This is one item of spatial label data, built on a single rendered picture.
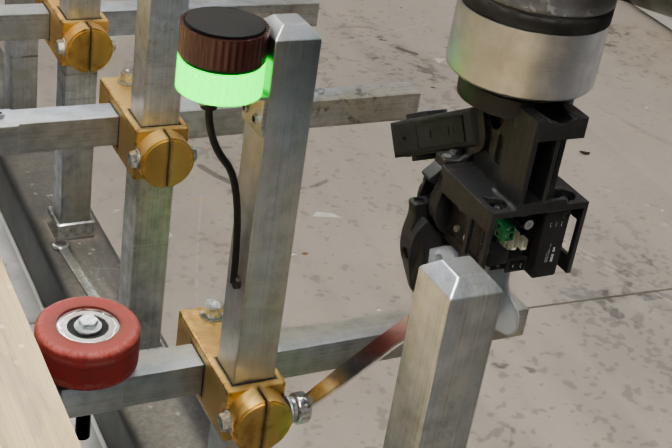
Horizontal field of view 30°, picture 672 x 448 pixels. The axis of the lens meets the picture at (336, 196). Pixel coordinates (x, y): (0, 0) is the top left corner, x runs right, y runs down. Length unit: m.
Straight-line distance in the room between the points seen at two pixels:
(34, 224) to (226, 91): 0.70
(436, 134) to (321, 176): 2.34
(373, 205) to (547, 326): 0.57
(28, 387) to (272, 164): 0.24
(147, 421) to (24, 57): 0.59
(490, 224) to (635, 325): 2.11
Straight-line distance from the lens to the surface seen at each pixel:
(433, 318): 0.69
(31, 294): 1.52
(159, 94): 1.13
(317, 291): 2.70
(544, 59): 0.72
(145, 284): 1.23
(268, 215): 0.91
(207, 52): 0.82
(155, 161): 1.12
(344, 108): 1.26
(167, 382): 1.02
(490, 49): 0.72
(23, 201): 1.55
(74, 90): 1.39
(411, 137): 0.84
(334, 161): 3.24
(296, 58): 0.86
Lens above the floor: 1.48
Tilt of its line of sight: 29 degrees down
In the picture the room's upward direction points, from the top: 9 degrees clockwise
